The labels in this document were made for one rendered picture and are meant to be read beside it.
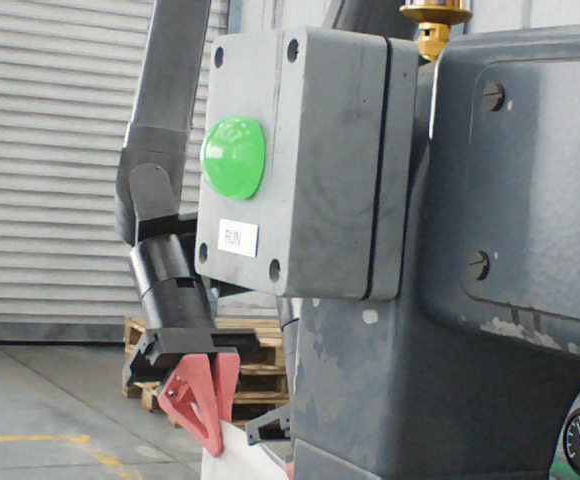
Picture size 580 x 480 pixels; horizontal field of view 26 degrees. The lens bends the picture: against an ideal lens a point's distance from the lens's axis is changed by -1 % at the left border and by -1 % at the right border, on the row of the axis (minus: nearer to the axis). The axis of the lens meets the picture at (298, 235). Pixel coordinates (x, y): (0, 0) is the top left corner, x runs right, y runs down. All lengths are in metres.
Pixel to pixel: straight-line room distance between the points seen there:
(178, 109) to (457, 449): 0.74
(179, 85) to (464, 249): 0.78
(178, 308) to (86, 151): 7.28
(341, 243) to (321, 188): 0.02
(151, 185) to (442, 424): 0.67
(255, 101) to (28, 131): 7.76
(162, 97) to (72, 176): 7.12
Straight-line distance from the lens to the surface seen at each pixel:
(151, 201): 1.08
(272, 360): 6.22
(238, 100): 0.45
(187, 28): 1.21
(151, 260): 1.07
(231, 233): 0.45
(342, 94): 0.42
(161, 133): 1.13
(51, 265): 8.29
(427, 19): 0.49
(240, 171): 0.43
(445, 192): 0.43
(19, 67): 8.17
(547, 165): 0.38
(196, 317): 1.03
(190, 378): 1.00
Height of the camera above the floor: 1.28
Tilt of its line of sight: 3 degrees down
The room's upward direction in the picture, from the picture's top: 5 degrees clockwise
